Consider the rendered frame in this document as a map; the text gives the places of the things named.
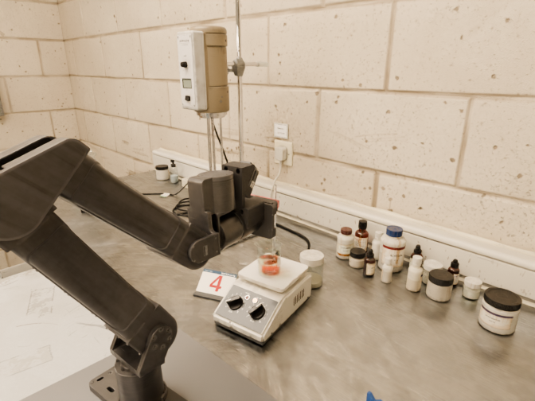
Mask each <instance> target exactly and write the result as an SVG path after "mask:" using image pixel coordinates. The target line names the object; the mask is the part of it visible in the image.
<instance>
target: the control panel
mask: <svg viewBox="0 0 535 401"><path fill-rule="evenodd" d="M236 295H240V296H241V297H242V299H243V304H242V306H241V307H240V308H239V309H238V310H231V309H230V308H229V307H228V305H227V303H226V302H225V301H226V299H228V298H231V297H233V296H236ZM246 296H249V299H246V298H245V297H246ZM254 299H256V300H257V301H256V302H254V301H253V300H254ZM259 302H261V303H262V304H263V306H264V308H265V314H264V315H263V316H262V317H261V319H258V320H255V319H252V318H251V316H250V315H249V313H248V311H249V310H250V309H251V308H252V307H253V306H254V305H257V304H258V303H259ZM277 304H278V302H277V301H275V300H272V299H270V298H267V297H264V296H263V295H260V294H257V293H254V292H252V291H250V290H246V289H244V288H242V287H239V286H236V285H233V286H232V288H231V289H230V291H229V292H228V294H227V295H226V297H225V299H224V300H223V302H222V303H221V305H220V306H219V308H218V309H217V311H216V314H218V315H220V316H222V317H225V318H227V319H229V320H231V321H234V322H236V323H237V324H240V325H242V326H244V327H246V328H249V329H251V330H253V331H255V332H258V333H262V332H263V330H264V327H265V326H266V324H267V323H268V320H269V318H270V317H271V315H272V313H273V311H274V310H275V308H276V306H277Z"/></svg>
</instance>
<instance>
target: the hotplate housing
mask: <svg viewBox="0 0 535 401"><path fill-rule="evenodd" d="M233 285H236V286H239V287H242V288H244V289H246V290H250V291H252V292H254V293H257V294H260V295H263V296H264V297H267V298H270V299H272V300H275V301H277V302H278V304H277V306H276V308H275V310H274V311H273V313H272V315H271V317H270V318H269V320H268V322H267V324H266V326H265V327H264V330H263V332H262V333H258V332H255V331H253V330H251V329H249V328H246V327H244V326H242V325H240V324H237V323H236V322H234V321H231V320H229V319H227V318H225V317H222V316H220V315H218V314H216V311H217V309H218V308H219V306H220V305H221V303H222V302H223V300H224V299H225V297H226V295H227V294H228V292H229V291H230V289H231V288H232V286H233ZM228 292H227V293H226V295H225V296H224V297H223V299H222V300H221V302H220V304H219V306H218V307H217V308H216V310H215V311H214V313H213V320H214V323H216V324H218V325H220V326H222V327H224V328H226V329H229V330H231V331H233V332H234V333H237V334H239V335H241V336H242V337H246V338H248V339H249V340H251V341H254V342H256V343H257V344H260V345H264V344H265V343H266V342H267V341H268V340H269V339H270V338H271V337H272V336H273V335H274V334H275V333H276V332H277V331H278V330H279V329H280V328H281V326H282V325H283V324H284V323H285V322H286V321H287V320H288V319H289V318H290V317H291V316H292V315H293V314H294V313H295V312H296V311H297V310H298V309H299V308H300V307H301V306H302V305H303V304H304V303H305V302H306V301H307V300H308V299H309V298H310V293H311V275H310V273H308V272H306V273H305V274H304V275H303V276H302V277H301V278H299V279H298V280H297V281H296V282H295V283H294V284H293V285H291V286H290V287H289V288H288V289H287V290H286V291H284V292H277V291H274V290H271V289H268V288H267V287H264V286H260V285H258V284H255V283H253V282H249V281H247V280H245V279H242V278H238V279H237V280H236V281H235V282H233V284H232V285H231V286H230V288H229V289H228Z"/></svg>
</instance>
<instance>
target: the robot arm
mask: <svg viewBox="0 0 535 401"><path fill-rule="evenodd" d="M89 151H90V148H89V147H88V146H86V145H85V144H83V143H82V142H81V141H80V140H77V139H74V138H55V137H53V136H47V135H36V136H33V137H32V138H29V139H27V140H25V141H24V142H21V143H19V144H17V145H16V146H13V147H10V148H9V149H7V150H4V151H2V152H1V153H0V248H1V249H2V250H3V251H5V252H6V253H7V252H9V251H12V252H13V253H14V254H15V255H17V256H18V257H19V258H21V259H22V260H23V261H25V262H26V263H28V264H29V265H30V266H31V267H32V268H33V269H35V271H36V272H39V273H40V274H42V275H43V276H45V277H46V278H47V279H48V280H49V281H50V282H52V283H53V284H55V285H56V286H58V287H59V288H60V289H61V290H63V291H64V293H66V294H67V295H68V296H70V297H71V298H73V299H74V300H76V301H77V302H79V303H80V304H81V305H82V306H83V307H84V308H86V309H87V310H89V311H90V312H91V314H94V315H95V317H98V318H99V319H100V320H101V321H103V322H104V323H105V324H104V326H105V327H106V328H105V329H109V330H110V331H112V332H113V333H114V334H115V335H114V338H113V340H112V343H111V346H110V352H111V354H112V355H113V356H115V357H116V359H115V360H116V362H115V366H113V367H112V368H109V369H108V370H107V371H105V372H103V373H102V374H100V375H98V376H97V377H95V378H94V379H92V380H91V381H90V382H89V387H90V391H91V392H92V393H94V394H95V395H96V396H97V397H98V398H100V399H101V400H102V401H188V400H186V399H184V398H183V397H181V396H180V395H179V394H177V393H176V392H175V391H173V390H171V389H170V388H168V387H167V386H166V382H165V381H163V378H162V366H161V365H162V364H164V363H165V358H166V354H167V352H168V349H169V348H170V346H171V345H172V344H173V343H174V340H175V337H176V336H177V331H178V325H177V322H176V320H175V319H174V317H172V316H171V314H169V313H168V312H167V311H166V310H165V309H164V308H163V307H162V306H161V305H160V304H158V303H157V302H154V301H153V300H151V299H149V298H148V297H146V296H144V295H143V294H141V293H140V292H139V291H137V290H136V289H135V288H134V287H133V286H132V285H131V284H129V283H128V282H127V281H126V280H125V279H124V278H123V277H122V276H121V275H119V274H118V273H117V272H116V271H115V270H114V269H113V268H112V267H111V266H109V265H108V264H107V263H106V262H105V261H104V260H103V259H102V258H101V257H99V256H98V255H97V254H96V253H95V252H94V251H93V250H92V249H91V248H90V247H89V246H88V245H87V244H86V243H85V242H84V241H83V240H82V239H81V238H79V237H78V236H77V235H76V234H75V233H74V232H73V231H72V230H71V229H70V228H69V226H68V225H67V224H66V223H65V222H64V221H63V220H62V219H61V218H60V217H59V216H58V215H57V214H56V213H55V212H54V211H55V210H56V209H57V207H56V206H55V205H54V203H55V201H56V200H57V198H60V199H62V200H63V201H66V202H68V203H69V204H72V205H74V206H75V207H77V208H79V209H81V210H83V211H84V212H86V213H88V214H90V215H91V216H94V217H95V218H97V219H99V220H101V221H103V222H104V223H106V224H108V225H110V226H112V227H113V228H115V229H117V230H119V231H121V232H122V233H124V234H126V235H128V236H130V237H131V238H133V239H136V240H137V241H138V242H140V243H142V244H143V245H145V246H146V249H148V250H150V251H152V252H154V253H155V254H157V255H160V256H161V257H163V258H165V259H168V260H170V261H172V262H174V263H177V264H179V265H181V266H184V267H186V268H189V269H190V270H197V269H200V268H202V267H203V266H204V265H205V264H206V263H207V262H208V261H209V259H211V258H213V257H215V256H217V255H220V254H221V250H223V249H225V248H226V247H228V246H230V245H232V244H234V243H235V242H237V241H239V240H241V239H243V238H244V237H246V236H248V235H250V234H253V235H256V236H261V237H264V238H267V239H272V238H273V237H275V235H276V228H274V219H275V214H276V211H277V210H278V208H279V200H276V199H272V198H269V197H261V196H257V195H254V194H251V193H252V190H253V187H254V184H255V183H256V178H257V177H258V174H259V171H258V170H257V168H256V167H255V165H253V164H252V163H251V162H245V161H240V162H228V163H225V164H222V165H221V170H212V171H206V172H203V173H199V174H198V175H197V176H192V177H189V179H188V181H187V184H188V192H189V207H188V208H187V211H188V219H189V222H186V221H185V220H183V219H182V218H181V217H179V216H177V215H175V214H174V213H172V212H170V211H168V210H166V209H164V208H163V207H161V206H160V205H158V204H156V203H155V202H153V201H152V200H151V199H149V198H148V197H146V196H144V195H143V194H142V193H140V192H139V191H138V190H136V189H134V188H133V187H131V186H130V185H129V184H127V183H126V182H124V181H122V180H121V179H119V178H118V177H117V176H115V175H114V174H112V173H110V172H109V171H108V170H106V169H105V168H104V167H102V165H101V164H100V163H99V162H98V161H97V160H95V159H94V158H92V157H91V156H89V155H88V152H89Z"/></svg>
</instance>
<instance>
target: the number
mask: <svg viewBox="0 0 535 401"><path fill-rule="evenodd" d="M234 280H235V278H234V277H230V276H225V275H221V274H214V273H209V272H205V271H204V273H203V275H202V277H201V281H200V284H199V286H198V289H201V290H208V291H212V292H216V293H220V294H226V293H227V292H228V289H229V288H230V286H231V285H232V284H233V282H234Z"/></svg>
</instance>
